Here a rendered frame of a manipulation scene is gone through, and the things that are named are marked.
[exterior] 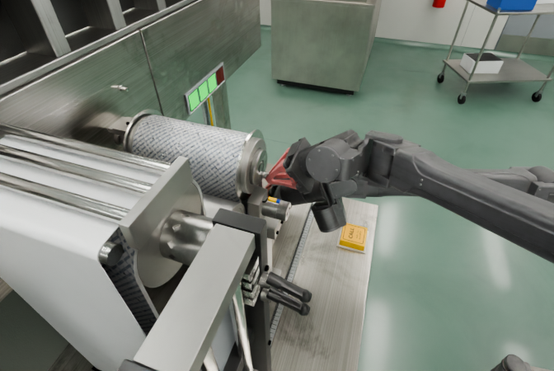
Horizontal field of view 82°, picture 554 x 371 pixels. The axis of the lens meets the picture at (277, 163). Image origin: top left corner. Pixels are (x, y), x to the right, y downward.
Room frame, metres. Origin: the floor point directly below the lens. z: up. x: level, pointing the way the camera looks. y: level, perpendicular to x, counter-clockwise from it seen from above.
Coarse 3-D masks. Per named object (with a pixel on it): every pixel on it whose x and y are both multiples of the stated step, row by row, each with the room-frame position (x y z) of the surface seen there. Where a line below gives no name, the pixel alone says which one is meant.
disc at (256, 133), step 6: (252, 132) 0.51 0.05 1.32; (258, 132) 0.54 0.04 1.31; (246, 138) 0.49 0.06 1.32; (252, 138) 0.51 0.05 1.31; (246, 144) 0.48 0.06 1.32; (240, 156) 0.45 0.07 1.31; (240, 162) 0.45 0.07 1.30; (240, 168) 0.45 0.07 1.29; (240, 174) 0.44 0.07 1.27; (240, 180) 0.44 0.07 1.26; (240, 186) 0.44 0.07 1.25; (240, 192) 0.44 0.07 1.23; (240, 198) 0.43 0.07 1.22; (246, 198) 0.46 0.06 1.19
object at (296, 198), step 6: (282, 186) 0.54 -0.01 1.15; (276, 192) 0.51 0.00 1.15; (282, 192) 0.52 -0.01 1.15; (288, 192) 0.51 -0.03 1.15; (294, 192) 0.51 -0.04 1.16; (276, 198) 0.50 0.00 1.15; (282, 198) 0.51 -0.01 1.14; (288, 198) 0.51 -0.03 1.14; (294, 198) 0.50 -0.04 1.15; (300, 198) 0.50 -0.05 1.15; (294, 204) 0.51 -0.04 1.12
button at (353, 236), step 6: (342, 228) 0.59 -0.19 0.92; (348, 228) 0.59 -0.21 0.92; (354, 228) 0.59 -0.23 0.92; (360, 228) 0.59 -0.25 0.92; (366, 228) 0.59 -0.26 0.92; (342, 234) 0.57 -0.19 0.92; (348, 234) 0.57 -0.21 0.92; (354, 234) 0.57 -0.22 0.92; (360, 234) 0.57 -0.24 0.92; (366, 234) 0.57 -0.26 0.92; (342, 240) 0.55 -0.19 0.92; (348, 240) 0.55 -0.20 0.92; (354, 240) 0.55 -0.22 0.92; (360, 240) 0.55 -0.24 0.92; (348, 246) 0.54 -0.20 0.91; (354, 246) 0.54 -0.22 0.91; (360, 246) 0.53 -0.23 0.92
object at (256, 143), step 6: (132, 138) 0.54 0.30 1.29; (258, 138) 0.53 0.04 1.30; (132, 144) 0.53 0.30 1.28; (252, 144) 0.49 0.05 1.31; (258, 144) 0.51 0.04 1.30; (264, 144) 0.54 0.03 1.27; (132, 150) 0.52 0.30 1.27; (246, 150) 0.48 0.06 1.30; (252, 150) 0.48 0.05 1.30; (246, 156) 0.47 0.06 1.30; (252, 156) 0.48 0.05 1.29; (246, 162) 0.46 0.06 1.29; (246, 168) 0.45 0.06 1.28; (246, 174) 0.45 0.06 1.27; (246, 180) 0.45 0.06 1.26; (246, 186) 0.44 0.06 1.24; (252, 186) 0.47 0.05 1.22; (246, 192) 0.45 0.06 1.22
